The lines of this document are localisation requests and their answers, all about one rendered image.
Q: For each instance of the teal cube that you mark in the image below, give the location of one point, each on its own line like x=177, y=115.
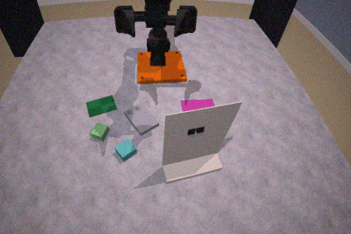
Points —
x=125, y=150

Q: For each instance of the pink square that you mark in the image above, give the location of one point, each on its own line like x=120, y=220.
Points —
x=196, y=104

